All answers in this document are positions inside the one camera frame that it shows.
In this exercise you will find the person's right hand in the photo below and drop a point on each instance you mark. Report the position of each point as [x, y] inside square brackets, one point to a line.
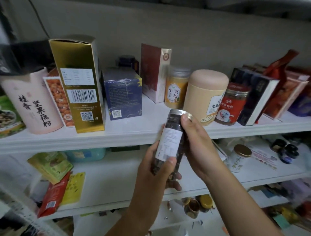
[204, 153]

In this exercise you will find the person's left hand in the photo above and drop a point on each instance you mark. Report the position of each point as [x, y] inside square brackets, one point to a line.
[148, 194]

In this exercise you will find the dark glass jar silver lid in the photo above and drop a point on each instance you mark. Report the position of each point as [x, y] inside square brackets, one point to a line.
[169, 138]

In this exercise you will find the beige cylinder canister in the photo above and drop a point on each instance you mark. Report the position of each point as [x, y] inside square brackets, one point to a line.
[204, 97]

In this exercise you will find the red canister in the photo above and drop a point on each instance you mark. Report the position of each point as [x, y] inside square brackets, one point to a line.
[232, 104]

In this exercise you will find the white metal shelving unit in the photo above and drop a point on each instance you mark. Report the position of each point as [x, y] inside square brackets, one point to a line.
[136, 131]

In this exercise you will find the clear jar yellow powder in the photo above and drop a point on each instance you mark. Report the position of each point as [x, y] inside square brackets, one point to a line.
[176, 90]

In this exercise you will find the dark blue moon box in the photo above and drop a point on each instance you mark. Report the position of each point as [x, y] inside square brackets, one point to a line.
[124, 92]

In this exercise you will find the orange patterned box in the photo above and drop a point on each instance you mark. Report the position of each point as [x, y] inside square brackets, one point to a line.
[61, 104]

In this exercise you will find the yellow box white label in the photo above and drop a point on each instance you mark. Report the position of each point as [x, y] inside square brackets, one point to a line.
[80, 73]

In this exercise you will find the small pink canister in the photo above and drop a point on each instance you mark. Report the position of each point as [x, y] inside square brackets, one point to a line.
[34, 104]

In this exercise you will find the clear green label nut jar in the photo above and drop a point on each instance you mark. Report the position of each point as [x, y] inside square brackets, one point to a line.
[8, 119]

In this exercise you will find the tall black and yellow box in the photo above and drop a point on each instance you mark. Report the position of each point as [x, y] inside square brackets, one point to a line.
[26, 56]

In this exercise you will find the person's right forearm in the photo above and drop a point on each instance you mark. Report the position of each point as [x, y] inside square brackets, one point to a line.
[238, 209]

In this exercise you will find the person's left forearm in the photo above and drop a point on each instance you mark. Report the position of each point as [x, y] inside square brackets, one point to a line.
[133, 226]

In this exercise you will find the black box white edge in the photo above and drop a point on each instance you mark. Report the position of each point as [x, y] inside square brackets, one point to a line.
[255, 92]

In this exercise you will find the red box white edge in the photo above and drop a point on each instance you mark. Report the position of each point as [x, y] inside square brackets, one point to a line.
[286, 97]

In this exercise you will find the small dark bottle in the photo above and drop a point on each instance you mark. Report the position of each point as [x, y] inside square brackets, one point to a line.
[278, 145]
[289, 153]

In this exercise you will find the yellow tag packet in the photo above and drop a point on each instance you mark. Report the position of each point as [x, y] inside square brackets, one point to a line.
[74, 188]

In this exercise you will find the teal plastic basket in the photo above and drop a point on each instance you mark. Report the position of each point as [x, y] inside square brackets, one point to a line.
[85, 154]

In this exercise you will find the red snack packet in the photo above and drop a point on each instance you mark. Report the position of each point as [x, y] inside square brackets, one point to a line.
[52, 197]

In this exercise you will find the green snack packet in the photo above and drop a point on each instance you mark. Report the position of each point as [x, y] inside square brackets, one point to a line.
[48, 166]

